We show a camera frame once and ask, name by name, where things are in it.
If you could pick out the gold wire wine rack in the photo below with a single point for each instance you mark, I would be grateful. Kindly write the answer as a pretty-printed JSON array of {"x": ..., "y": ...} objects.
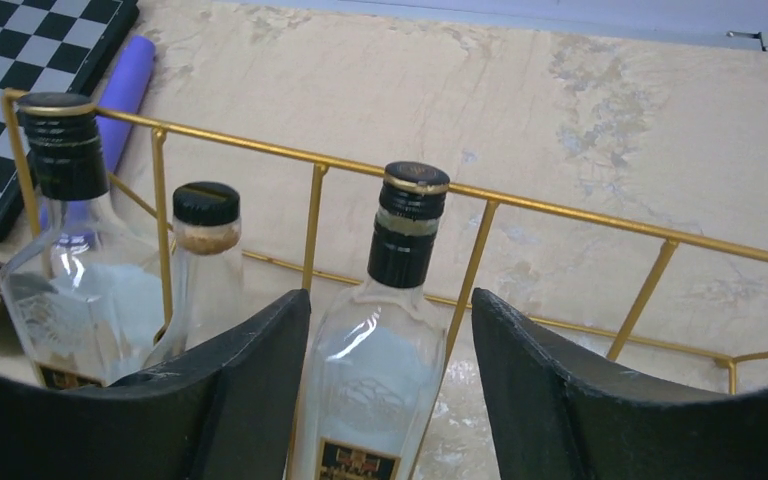
[{"x": 464, "y": 305}]

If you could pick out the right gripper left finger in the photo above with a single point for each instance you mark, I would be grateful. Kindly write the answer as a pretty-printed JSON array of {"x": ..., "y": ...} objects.
[{"x": 222, "y": 410}]

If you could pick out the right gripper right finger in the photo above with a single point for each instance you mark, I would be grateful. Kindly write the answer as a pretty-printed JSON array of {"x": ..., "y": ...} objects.
[{"x": 560, "y": 411}]

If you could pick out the round clear bottle cork cap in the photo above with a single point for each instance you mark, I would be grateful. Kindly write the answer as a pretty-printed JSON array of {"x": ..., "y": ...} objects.
[{"x": 206, "y": 268}]

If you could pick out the black white chessboard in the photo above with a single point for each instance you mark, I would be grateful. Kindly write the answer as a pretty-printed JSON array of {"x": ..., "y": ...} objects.
[{"x": 53, "y": 46}]

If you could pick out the square clear bottle black cap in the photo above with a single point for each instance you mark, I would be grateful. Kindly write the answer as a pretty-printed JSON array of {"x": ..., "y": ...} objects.
[{"x": 85, "y": 296}]

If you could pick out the purple cylinder tool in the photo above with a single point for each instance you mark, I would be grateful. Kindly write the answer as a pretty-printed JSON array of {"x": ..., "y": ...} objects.
[{"x": 124, "y": 92}]

